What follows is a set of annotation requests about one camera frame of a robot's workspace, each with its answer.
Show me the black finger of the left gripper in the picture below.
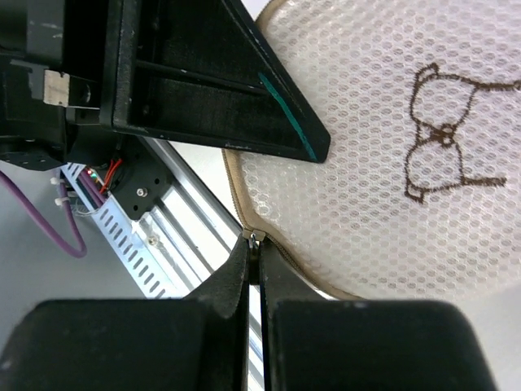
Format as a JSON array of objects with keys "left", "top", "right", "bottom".
[{"left": 99, "top": 1, "right": 331, "bottom": 163}]

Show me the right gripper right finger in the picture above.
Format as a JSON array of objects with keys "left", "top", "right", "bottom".
[{"left": 259, "top": 242, "right": 496, "bottom": 390}]

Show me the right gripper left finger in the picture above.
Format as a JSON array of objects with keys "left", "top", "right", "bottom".
[{"left": 1, "top": 239, "right": 249, "bottom": 390}]

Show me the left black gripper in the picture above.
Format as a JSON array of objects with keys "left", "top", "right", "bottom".
[{"left": 1, "top": 1, "right": 118, "bottom": 171}]

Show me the beige round laundry bag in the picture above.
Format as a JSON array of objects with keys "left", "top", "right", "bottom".
[{"left": 224, "top": 1, "right": 520, "bottom": 301}]

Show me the aluminium mounting rail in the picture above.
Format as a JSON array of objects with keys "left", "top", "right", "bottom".
[{"left": 134, "top": 138, "right": 265, "bottom": 391}]

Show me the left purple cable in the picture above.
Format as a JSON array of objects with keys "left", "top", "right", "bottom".
[{"left": 0, "top": 169, "right": 109, "bottom": 260}]

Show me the white slotted cable duct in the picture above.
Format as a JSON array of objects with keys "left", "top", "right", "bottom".
[{"left": 59, "top": 163, "right": 175, "bottom": 299}]

